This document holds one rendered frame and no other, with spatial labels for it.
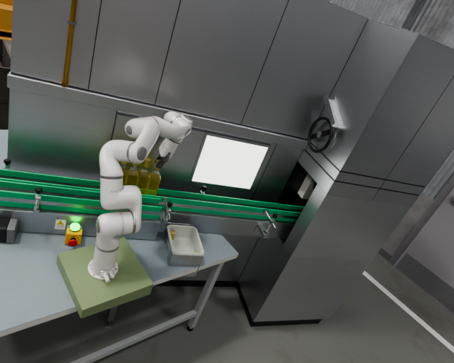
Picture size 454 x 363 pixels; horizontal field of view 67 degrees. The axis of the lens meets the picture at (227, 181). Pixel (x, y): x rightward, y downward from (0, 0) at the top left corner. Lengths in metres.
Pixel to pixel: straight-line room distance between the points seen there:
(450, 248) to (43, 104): 3.84
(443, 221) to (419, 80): 2.45
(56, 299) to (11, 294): 0.17
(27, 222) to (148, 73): 0.90
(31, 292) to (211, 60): 1.31
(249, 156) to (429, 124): 1.00
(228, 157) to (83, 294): 1.06
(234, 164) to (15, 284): 1.25
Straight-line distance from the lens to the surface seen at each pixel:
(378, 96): 1.89
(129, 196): 1.40
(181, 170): 2.01
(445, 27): 4.35
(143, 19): 1.73
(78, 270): 1.64
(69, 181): 1.91
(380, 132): 1.98
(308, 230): 2.14
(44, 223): 1.84
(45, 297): 1.62
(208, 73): 1.83
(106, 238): 1.43
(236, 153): 2.04
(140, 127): 1.40
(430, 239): 4.29
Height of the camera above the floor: 2.01
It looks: 27 degrees down
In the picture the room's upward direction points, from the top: 22 degrees clockwise
